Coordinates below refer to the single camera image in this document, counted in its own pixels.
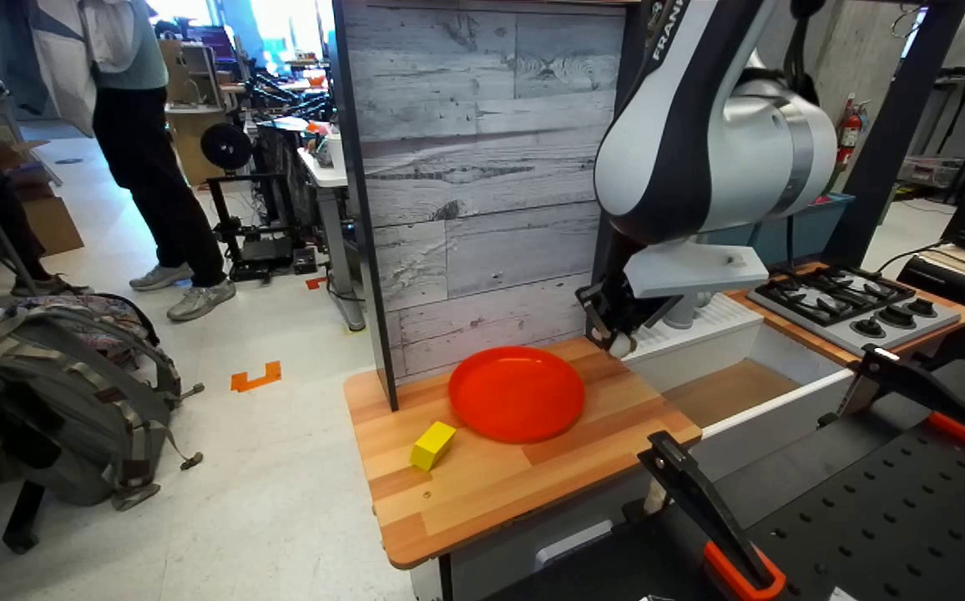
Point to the black 3D printer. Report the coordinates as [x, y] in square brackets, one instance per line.
[249, 188]

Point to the yellow toy block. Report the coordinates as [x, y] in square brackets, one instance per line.
[434, 444]

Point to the grey wood-print backdrop panel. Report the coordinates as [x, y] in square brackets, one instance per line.
[468, 177]

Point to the white toy kitchen sink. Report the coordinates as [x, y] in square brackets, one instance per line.
[751, 377]

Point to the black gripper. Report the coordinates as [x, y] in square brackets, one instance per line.
[619, 305]

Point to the black perforated table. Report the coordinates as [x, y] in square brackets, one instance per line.
[894, 523]

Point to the blue storage bin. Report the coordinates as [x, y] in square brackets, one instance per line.
[794, 229]

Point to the black stovetop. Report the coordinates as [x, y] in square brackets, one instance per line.
[854, 302]

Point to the white desk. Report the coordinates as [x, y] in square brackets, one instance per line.
[333, 177]

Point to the orange round plate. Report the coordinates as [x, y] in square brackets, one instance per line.
[517, 394]

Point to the cardboard box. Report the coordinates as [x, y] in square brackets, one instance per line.
[47, 222]

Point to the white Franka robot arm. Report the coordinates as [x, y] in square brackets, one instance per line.
[716, 144]

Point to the red fire extinguisher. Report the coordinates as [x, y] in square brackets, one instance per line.
[850, 131]

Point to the wooden stove counter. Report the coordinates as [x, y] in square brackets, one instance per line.
[794, 334]

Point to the standing person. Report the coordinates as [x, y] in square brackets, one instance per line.
[153, 168]

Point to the grey backpack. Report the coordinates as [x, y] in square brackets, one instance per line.
[68, 389]

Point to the striped wooden counter board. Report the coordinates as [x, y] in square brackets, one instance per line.
[504, 478]

